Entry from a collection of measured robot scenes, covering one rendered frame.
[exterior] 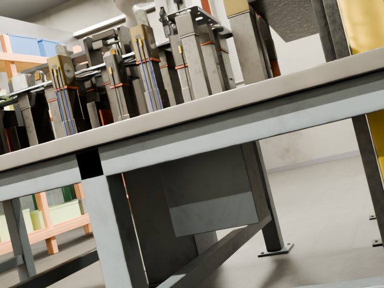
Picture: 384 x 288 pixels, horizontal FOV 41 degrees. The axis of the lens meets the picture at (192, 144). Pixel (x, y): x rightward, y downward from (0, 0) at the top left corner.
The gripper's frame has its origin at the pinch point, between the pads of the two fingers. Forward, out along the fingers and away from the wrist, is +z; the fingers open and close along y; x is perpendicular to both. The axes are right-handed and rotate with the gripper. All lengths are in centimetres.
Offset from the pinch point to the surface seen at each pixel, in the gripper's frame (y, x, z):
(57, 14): -694, -428, -284
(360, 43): 48, 60, 28
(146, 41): 19.7, -3.5, 4.3
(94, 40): -21.2, -41.3, -13.5
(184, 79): 17.4, 5.8, 19.8
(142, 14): 13.1, -4.8, -6.7
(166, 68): 0.5, -5.4, 11.3
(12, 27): -515, -411, -220
